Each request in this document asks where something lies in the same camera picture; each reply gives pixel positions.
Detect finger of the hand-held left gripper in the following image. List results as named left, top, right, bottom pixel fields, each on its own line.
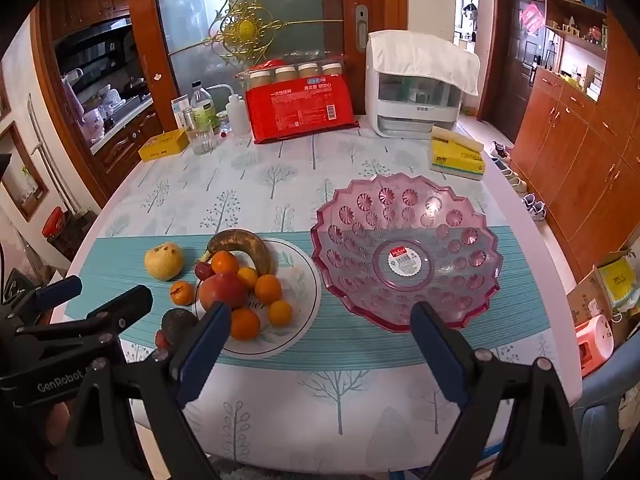
left=0, top=275, right=83, bottom=331
left=15, top=285, right=154, bottom=348

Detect dark entrance door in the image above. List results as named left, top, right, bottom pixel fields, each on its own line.
left=502, top=0, right=547, bottom=143

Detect wooden lower kitchen cabinets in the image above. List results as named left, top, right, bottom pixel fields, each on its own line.
left=90, top=95, right=166, bottom=181

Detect golden door ornament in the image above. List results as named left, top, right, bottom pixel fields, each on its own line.
left=207, top=0, right=346, bottom=68

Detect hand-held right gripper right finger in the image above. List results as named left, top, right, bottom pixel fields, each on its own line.
left=409, top=301, right=588, bottom=480

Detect dark avocado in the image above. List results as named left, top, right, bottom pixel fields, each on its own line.
left=161, top=308, right=201, bottom=348

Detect small white box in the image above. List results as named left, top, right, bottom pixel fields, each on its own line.
left=171, top=96, right=193, bottom=131

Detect clear bottle with green label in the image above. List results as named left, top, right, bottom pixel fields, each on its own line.
left=190, top=80, right=221, bottom=133

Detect pink plastic bowl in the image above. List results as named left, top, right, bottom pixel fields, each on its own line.
left=310, top=172, right=503, bottom=333

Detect white countertop appliance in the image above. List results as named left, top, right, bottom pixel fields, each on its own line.
left=365, top=30, right=463, bottom=139

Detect frosted glass sliding door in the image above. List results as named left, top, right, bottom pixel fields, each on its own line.
left=124, top=0, right=408, bottom=128

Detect brown spotted banana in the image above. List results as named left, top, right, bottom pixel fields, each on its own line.
left=206, top=229, right=275, bottom=276

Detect wooden wall cabinet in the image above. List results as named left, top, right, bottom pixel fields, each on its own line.
left=510, top=0, right=640, bottom=283

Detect red paper cup package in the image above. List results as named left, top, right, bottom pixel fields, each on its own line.
left=235, top=59, right=361, bottom=146

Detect red yellow apple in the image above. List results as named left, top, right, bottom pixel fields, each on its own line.
left=198, top=272, right=248, bottom=311

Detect black range hood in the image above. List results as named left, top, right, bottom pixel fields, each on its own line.
left=55, top=17, right=133, bottom=81

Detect red door decoration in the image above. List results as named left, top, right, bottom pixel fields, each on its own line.
left=520, top=2, right=545, bottom=35

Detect wooden picture frame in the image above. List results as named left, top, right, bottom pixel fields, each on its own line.
left=0, top=125, right=51, bottom=222

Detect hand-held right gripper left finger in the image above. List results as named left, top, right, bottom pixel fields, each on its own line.
left=52, top=301, right=233, bottom=480

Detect brown cardboard box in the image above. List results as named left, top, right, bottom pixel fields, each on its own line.
left=567, top=250, right=640, bottom=333

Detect clear drinking glass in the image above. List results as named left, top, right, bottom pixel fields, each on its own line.
left=187, top=119, right=217, bottom=156

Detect yellow tissue pack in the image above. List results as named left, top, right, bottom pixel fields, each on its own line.
left=429, top=126, right=487, bottom=181

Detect pink plastic stool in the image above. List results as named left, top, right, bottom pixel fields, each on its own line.
left=575, top=312, right=615, bottom=377

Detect metal door handle plate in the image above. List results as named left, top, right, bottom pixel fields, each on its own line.
left=355, top=5, right=369, bottom=52

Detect grey wall pipe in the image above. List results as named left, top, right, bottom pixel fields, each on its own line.
left=27, top=95, right=76, bottom=216

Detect red round container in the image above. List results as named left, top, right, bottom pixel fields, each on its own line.
left=42, top=207, right=66, bottom=238

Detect person's left hand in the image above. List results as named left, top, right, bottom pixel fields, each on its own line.
left=41, top=402, right=73, bottom=443

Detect pink white plastic bags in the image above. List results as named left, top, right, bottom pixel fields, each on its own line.
left=75, top=87, right=126, bottom=143

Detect white cloth cover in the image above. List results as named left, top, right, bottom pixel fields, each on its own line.
left=367, top=30, right=481, bottom=96

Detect blue cloth with white fleece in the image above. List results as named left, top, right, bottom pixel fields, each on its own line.
left=572, top=355, right=640, bottom=480

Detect yellow pear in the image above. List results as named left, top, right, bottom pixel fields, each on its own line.
left=144, top=242, right=184, bottom=281

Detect yellow green package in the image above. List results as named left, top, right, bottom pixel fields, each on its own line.
left=597, top=258, right=640, bottom=311

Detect white squeeze bottle with tube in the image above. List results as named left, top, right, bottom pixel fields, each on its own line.
left=206, top=84, right=251, bottom=136

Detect yellow cardboard box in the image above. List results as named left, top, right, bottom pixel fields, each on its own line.
left=138, top=128, right=190, bottom=162

